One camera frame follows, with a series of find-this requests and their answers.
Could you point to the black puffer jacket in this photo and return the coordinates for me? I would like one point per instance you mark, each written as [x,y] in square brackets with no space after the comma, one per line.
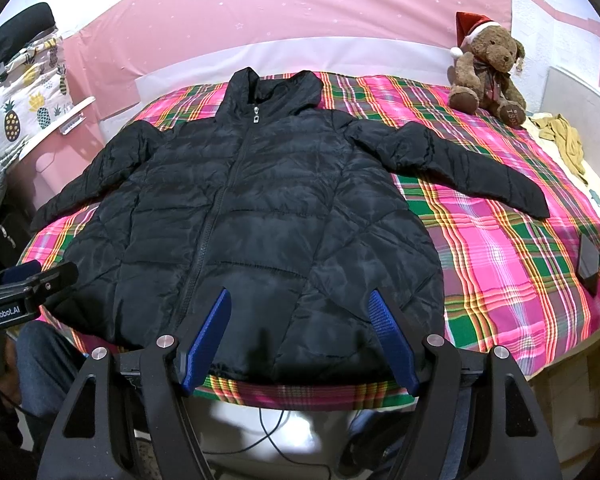
[290,207]

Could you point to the brown teddy bear santa hat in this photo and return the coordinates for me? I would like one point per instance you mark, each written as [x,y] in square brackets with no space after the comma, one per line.
[485,55]

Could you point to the white bed headboard panel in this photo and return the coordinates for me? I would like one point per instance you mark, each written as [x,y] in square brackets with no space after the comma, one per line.
[351,56]

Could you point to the white board at bedside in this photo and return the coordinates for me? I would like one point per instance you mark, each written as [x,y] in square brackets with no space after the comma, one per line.
[569,95]

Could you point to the pineapple print fabric bag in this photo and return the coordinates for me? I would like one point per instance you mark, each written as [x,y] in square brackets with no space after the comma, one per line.
[34,92]

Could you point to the black cushion on bag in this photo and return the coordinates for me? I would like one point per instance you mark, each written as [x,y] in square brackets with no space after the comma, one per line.
[23,28]

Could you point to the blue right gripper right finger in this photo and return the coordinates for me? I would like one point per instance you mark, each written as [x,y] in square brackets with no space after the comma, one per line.
[393,334]

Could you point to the person's leg blue jeans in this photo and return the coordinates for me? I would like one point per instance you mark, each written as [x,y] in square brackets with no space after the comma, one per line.
[47,365]

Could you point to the white shelf edge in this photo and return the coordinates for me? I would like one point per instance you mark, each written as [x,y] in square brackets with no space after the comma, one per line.
[63,124]

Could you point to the yellow crumpled cloth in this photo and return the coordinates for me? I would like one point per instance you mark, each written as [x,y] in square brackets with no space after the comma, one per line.
[557,129]

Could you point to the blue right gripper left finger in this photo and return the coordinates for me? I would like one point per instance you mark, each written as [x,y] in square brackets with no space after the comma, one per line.
[201,335]

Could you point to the black phone on bed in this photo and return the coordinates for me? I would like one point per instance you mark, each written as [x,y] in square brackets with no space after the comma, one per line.
[588,265]

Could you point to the pink plaid bed blanket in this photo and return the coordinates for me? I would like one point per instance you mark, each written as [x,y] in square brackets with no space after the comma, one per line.
[508,279]

